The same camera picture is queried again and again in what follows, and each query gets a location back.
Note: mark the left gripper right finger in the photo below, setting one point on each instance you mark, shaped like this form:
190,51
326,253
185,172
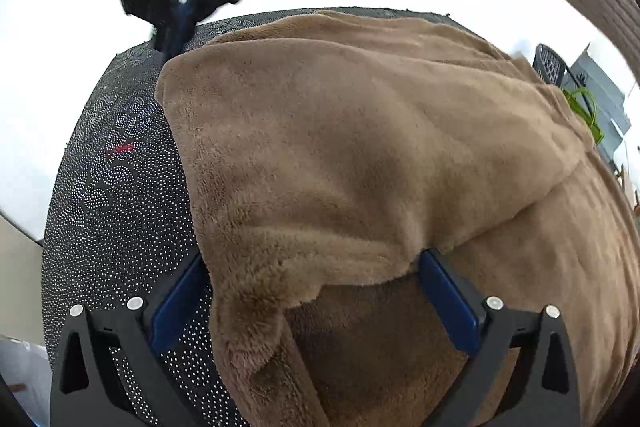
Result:
542,389

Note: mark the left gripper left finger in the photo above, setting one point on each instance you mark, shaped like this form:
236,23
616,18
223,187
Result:
86,388

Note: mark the brown fleece garment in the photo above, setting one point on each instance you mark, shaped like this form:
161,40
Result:
324,152

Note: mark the black mesh chair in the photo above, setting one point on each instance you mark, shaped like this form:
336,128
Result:
549,66

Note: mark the black patterned table cloth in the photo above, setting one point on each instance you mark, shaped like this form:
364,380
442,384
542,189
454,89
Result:
119,225

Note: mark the green paper bag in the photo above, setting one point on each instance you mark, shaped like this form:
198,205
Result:
584,104

